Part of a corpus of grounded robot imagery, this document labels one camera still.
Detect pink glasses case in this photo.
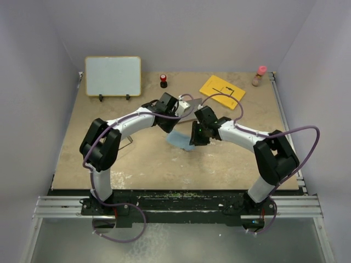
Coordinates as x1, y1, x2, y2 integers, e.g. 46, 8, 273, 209
178, 98, 202, 123

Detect blue cleaning cloth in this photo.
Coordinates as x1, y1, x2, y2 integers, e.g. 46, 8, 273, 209
166, 130, 195, 151

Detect thin framed sunglasses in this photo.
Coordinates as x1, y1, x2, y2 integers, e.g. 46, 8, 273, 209
118, 136, 133, 150

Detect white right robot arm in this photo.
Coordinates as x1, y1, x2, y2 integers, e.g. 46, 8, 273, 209
189, 106, 299, 214

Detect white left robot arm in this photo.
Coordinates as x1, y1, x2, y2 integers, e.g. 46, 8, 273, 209
79, 93, 191, 215

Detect red and black stamp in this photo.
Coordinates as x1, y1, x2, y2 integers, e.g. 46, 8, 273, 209
160, 74, 168, 88

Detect yellow book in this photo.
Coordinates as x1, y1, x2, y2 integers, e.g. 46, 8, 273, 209
199, 75, 246, 110

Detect small whiteboard on stand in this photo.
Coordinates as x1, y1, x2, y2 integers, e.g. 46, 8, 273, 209
84, 56, 141, 100

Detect pink capped small bottle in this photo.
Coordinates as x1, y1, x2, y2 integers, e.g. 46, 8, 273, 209
252, 66, 267, 87

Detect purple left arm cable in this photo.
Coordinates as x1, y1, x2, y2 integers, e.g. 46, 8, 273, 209
82, 93, 197, 243

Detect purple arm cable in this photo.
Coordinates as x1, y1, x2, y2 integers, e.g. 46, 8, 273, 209
82, 93, 197, 243
200, 93, 321, 236

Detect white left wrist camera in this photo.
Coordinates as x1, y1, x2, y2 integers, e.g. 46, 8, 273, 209
175, 96, 190, 117

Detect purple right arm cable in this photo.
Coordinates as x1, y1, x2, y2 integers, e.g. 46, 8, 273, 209
200, 93, 321, 236

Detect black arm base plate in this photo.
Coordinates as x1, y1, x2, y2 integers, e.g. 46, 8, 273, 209
48, 188, 276, 228

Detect aluminium rail frame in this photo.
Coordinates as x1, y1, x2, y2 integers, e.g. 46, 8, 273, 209
33, 196, 93, 219

